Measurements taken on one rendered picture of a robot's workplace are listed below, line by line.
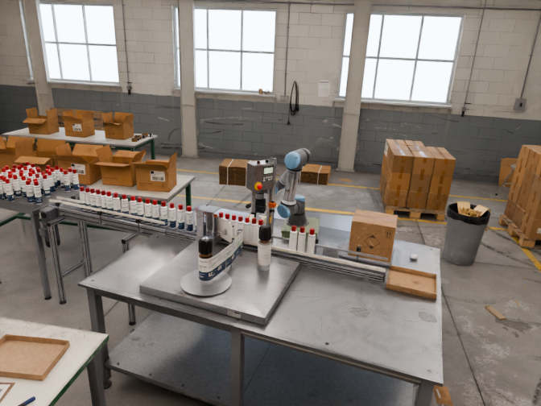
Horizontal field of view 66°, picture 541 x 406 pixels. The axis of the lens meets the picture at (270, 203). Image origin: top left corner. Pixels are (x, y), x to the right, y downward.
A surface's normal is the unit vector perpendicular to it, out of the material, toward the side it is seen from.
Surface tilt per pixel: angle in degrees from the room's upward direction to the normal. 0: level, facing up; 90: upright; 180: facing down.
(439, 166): 90
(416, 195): 87
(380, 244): 90
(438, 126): 90
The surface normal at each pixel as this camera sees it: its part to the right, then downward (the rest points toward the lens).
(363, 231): -0.32, 0.32
